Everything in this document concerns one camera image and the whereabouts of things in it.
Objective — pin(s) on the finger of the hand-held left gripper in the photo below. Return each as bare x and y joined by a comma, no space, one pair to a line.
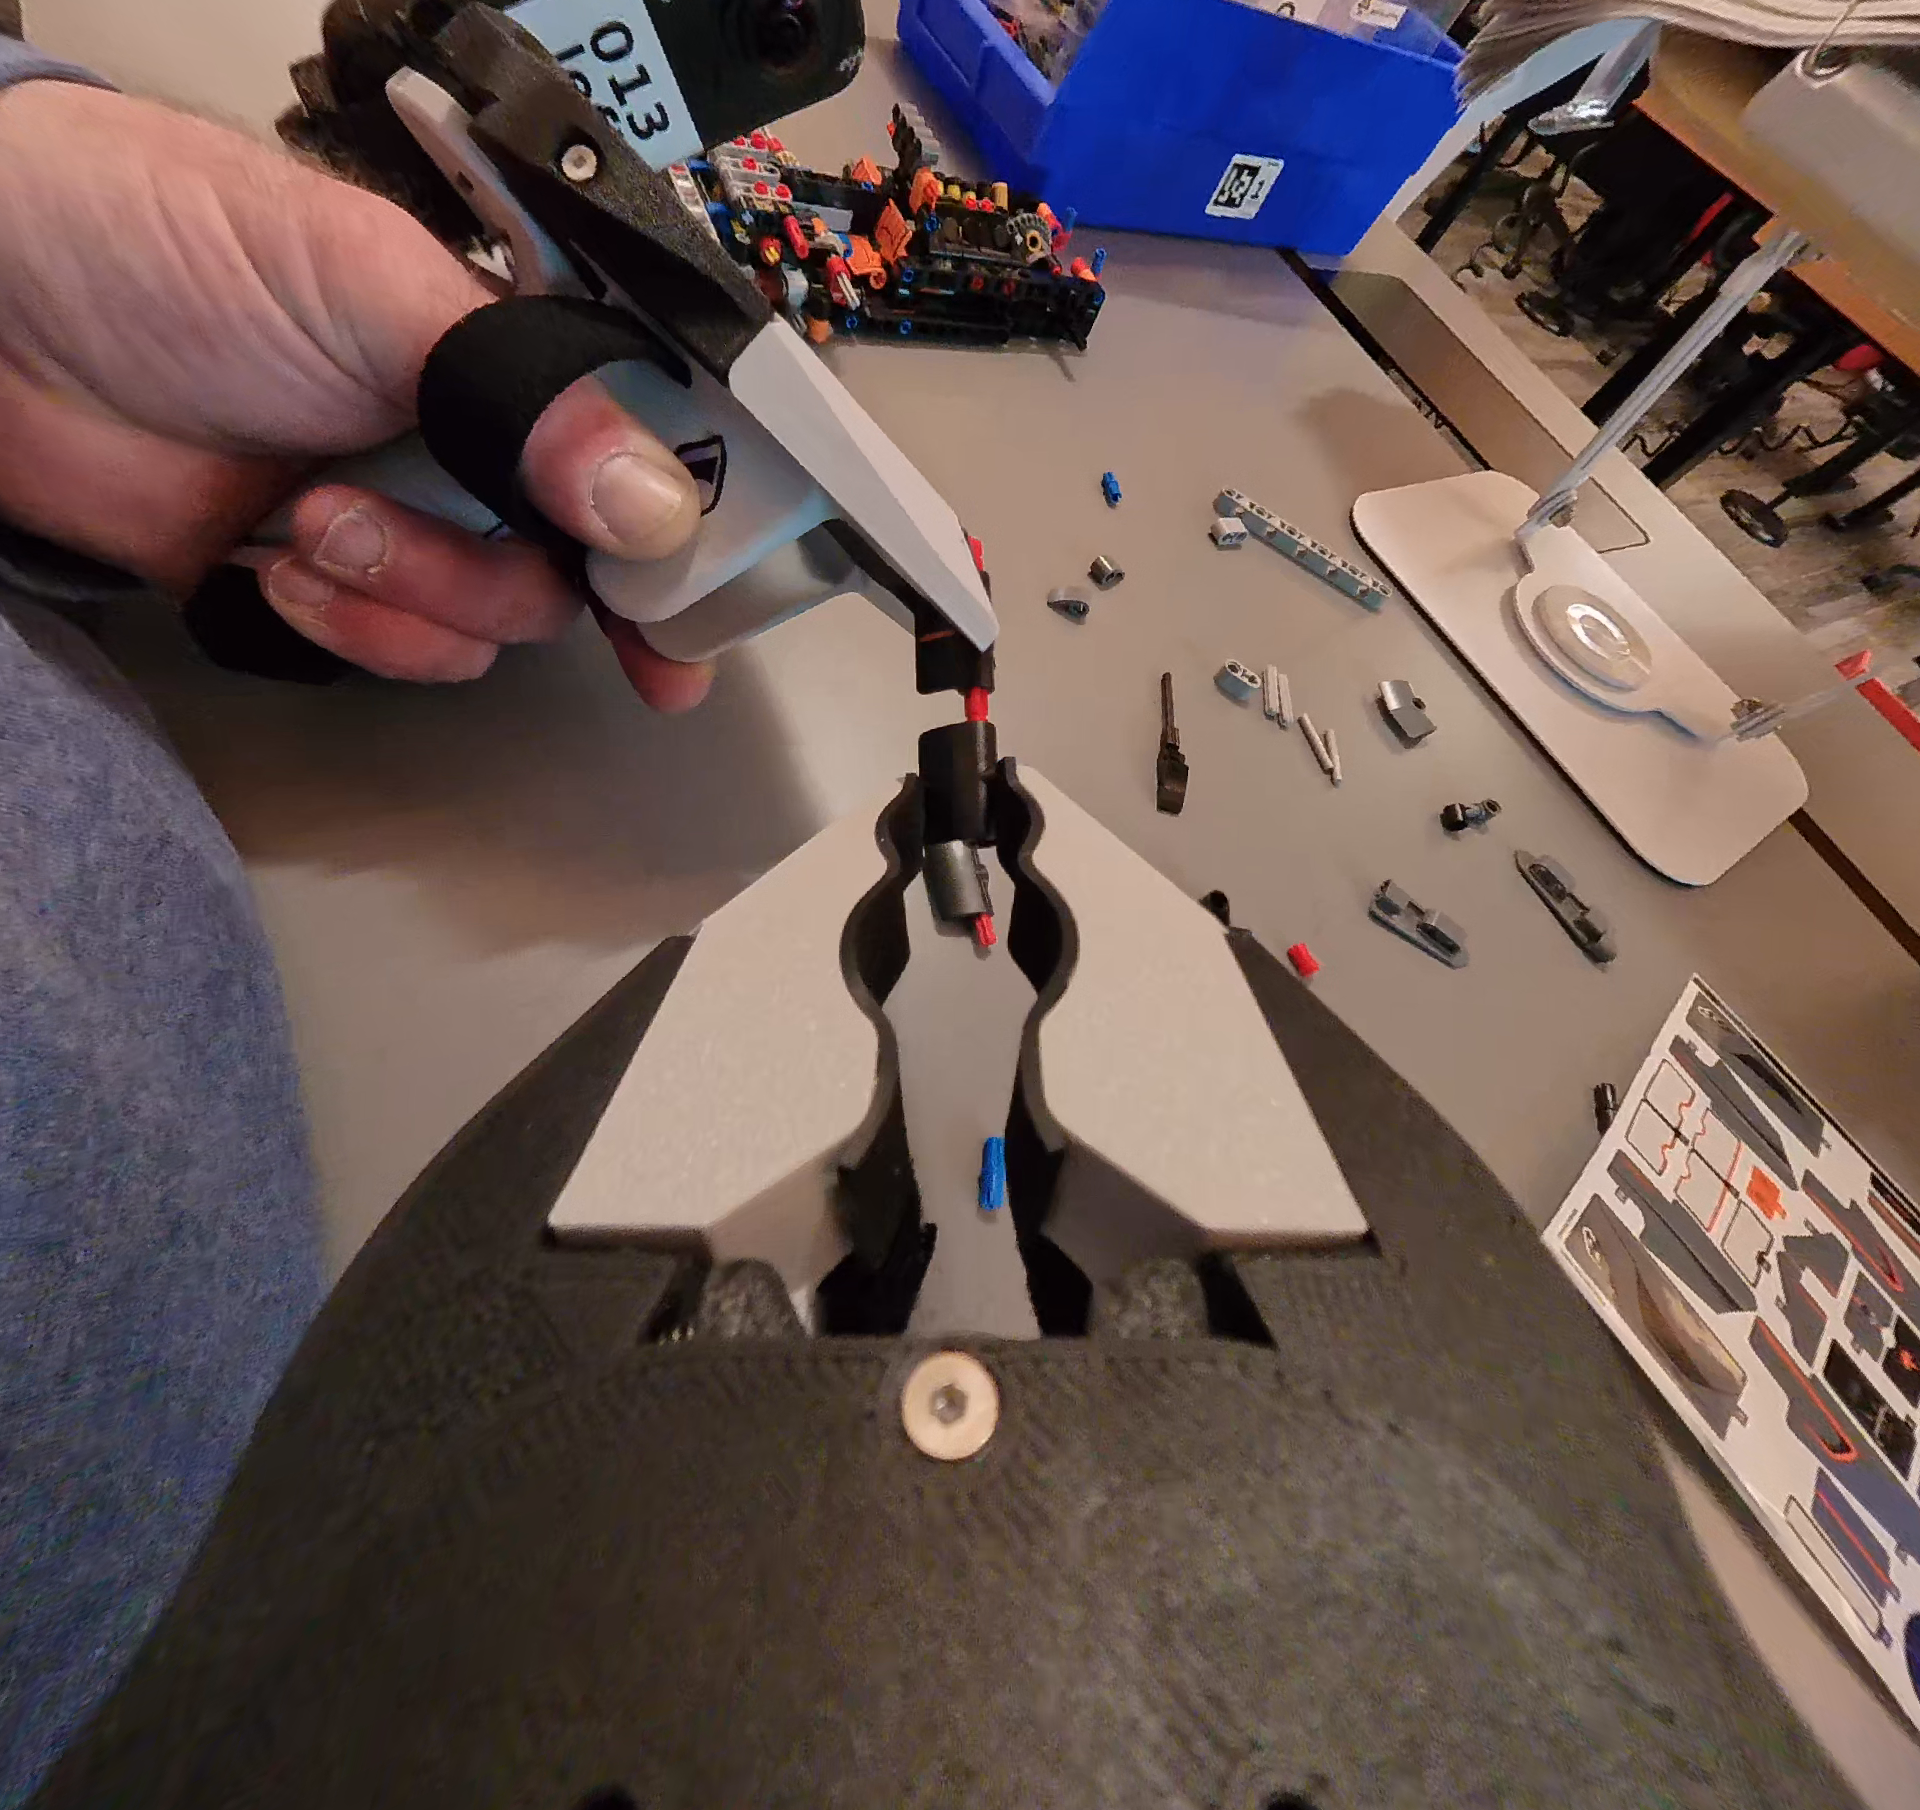
855,467

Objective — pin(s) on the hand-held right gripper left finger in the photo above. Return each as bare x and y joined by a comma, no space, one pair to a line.
735,1073

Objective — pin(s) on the white lamp base plate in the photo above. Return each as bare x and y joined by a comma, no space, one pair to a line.
1485,595

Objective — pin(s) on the person's left forearm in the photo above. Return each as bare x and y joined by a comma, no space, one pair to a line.
39,62

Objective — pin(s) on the grey round lego connector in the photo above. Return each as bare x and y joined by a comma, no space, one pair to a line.
1236,680

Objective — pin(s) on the dark grey flat lego piece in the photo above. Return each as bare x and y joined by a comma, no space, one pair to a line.
1407,712

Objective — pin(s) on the long blue lego pin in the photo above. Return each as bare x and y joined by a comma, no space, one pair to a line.
990,1176

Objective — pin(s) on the long grey lego beam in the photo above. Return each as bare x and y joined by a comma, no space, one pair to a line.
1321,565

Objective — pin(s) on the black lego axle piece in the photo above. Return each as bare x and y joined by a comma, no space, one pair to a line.
1175,774

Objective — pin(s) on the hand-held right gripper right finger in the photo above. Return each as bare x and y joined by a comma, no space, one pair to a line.
1184,1073

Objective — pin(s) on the blue plastic parts bin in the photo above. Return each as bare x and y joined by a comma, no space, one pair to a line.
1199,114

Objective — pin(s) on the black lego connector red pins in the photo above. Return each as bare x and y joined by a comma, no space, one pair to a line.
957,774

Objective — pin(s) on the small black lego connector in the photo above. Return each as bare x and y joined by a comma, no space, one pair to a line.
1469,816

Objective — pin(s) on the dark grey lego panel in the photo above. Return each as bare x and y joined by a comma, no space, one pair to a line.
1568,908

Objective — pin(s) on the person's left hand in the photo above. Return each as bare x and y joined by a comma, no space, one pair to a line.
180,308

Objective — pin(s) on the black lego technic chassis model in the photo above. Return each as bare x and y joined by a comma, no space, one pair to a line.
959,265

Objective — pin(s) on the lego sticker sheet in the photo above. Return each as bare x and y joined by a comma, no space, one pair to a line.
1724,1238

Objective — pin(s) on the grey lego panel piece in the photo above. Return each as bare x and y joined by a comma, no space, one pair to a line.
1418,921

